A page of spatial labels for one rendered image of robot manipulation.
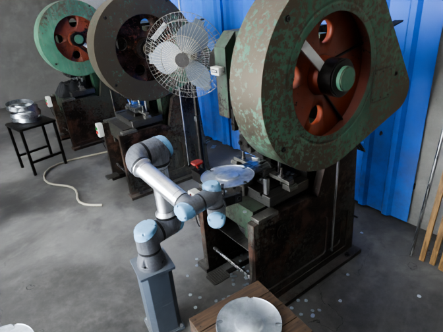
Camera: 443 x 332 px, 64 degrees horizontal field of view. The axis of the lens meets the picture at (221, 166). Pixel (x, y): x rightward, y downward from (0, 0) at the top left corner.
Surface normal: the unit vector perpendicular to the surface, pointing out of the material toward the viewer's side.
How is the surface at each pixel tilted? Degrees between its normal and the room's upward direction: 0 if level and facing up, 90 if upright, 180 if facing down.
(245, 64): 73
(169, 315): 90
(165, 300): 90
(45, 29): 90
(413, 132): 90
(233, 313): 0
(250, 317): 0
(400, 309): 0
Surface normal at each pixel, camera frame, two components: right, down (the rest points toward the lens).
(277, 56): 0.59, 0.31
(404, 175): -0.80, 0.32
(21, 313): -0.07, -0.90
